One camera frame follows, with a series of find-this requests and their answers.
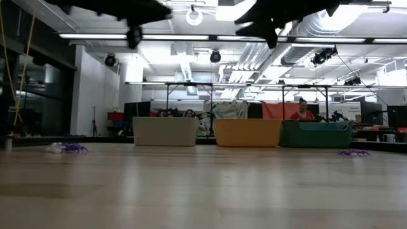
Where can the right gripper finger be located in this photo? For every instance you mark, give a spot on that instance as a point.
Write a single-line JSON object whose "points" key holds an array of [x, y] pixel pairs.
{"points": [[256, 30], [256, 17]]}

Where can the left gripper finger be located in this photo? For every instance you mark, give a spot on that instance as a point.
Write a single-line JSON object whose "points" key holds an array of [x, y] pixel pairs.
{"points": [[155, 18], [151, 6]]}

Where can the white plastic bone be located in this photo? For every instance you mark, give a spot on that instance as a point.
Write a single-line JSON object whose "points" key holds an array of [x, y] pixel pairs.
{"points": [[54, 148]]}

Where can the small green robot arm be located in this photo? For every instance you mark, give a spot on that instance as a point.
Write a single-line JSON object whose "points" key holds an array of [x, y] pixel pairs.
{"points": [[206, 127]]}

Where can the small black robot arm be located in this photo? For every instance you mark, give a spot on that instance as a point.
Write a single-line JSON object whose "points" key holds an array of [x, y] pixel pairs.
{"points": [[334, 117]]}

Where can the black ceiling spotlight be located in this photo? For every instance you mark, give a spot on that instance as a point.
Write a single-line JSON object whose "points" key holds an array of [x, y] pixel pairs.
{"points": [[215, 57], [110, 60]]}

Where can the black spotlight cluster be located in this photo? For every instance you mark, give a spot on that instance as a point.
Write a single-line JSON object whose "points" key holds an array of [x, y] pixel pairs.
{"points": [[321, 57], [353, 81]]}

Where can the black monitor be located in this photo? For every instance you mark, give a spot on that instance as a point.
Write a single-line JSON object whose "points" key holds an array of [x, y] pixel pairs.
{"points": [[136, 111], [397, 116], [370, 113]]}

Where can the red box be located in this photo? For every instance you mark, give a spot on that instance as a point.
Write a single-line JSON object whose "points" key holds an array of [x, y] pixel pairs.
{"points": [[115, 116]]}

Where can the black ceiling track fixture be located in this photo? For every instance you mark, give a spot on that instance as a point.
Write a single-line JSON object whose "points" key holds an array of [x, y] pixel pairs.
{"points": [[362, 2]]}

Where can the patterned hanging cloth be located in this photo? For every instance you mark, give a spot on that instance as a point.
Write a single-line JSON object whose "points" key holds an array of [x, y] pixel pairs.
{"points": [[227, 110]]}

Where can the person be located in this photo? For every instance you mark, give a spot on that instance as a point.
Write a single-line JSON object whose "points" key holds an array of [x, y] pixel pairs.
{"points": [[190, 113], [303, 115]]}

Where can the black tripod stand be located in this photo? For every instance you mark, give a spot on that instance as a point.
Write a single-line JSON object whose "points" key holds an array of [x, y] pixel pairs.
{"points": [[94, 124]]}

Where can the white plastic bin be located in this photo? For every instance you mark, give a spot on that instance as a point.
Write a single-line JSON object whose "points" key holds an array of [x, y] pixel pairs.
{"points": [[165, 132]]}

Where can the orange plastic bin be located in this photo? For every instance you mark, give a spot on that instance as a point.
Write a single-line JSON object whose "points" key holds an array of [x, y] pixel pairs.
{"points": [[248, 133]]}

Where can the white sign board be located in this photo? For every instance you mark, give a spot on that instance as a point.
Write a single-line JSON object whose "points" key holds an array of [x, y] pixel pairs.
{"points": [[349, 109]]}

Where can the teal plastic bin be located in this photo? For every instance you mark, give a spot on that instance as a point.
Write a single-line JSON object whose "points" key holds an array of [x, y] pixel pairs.
{"points": [[314, 136]]}

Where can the white mug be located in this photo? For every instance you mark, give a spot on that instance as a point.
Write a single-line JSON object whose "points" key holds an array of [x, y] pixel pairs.
{"points": [[388, 138]]}

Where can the small white cylinder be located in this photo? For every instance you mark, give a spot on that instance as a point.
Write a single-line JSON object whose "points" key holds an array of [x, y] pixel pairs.
{"points": [[8, 143]]}

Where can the silver ventilation duct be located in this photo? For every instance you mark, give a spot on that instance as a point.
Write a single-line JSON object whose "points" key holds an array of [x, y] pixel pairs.
{"points": [[305, 52]]}

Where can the black background table frame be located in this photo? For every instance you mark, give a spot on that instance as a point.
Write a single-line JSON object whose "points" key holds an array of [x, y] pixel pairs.
{"points": [[190, 84]]}

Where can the black aluminium table frame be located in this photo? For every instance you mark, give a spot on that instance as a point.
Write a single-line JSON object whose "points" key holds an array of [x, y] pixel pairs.
{"points": [[79, 140]]}

